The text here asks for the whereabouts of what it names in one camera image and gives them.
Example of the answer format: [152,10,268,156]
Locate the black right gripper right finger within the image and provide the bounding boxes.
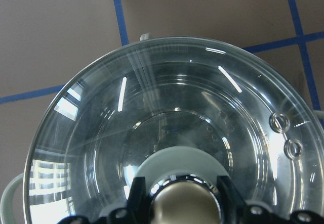
[217,175,323,223]

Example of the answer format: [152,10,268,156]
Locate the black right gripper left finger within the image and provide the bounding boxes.
[57,176,152,224]

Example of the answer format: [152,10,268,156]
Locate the glass pot lid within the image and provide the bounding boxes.
[22,37,324,224]

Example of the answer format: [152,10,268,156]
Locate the pale green cooking pot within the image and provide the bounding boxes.
[0,33,324,224]

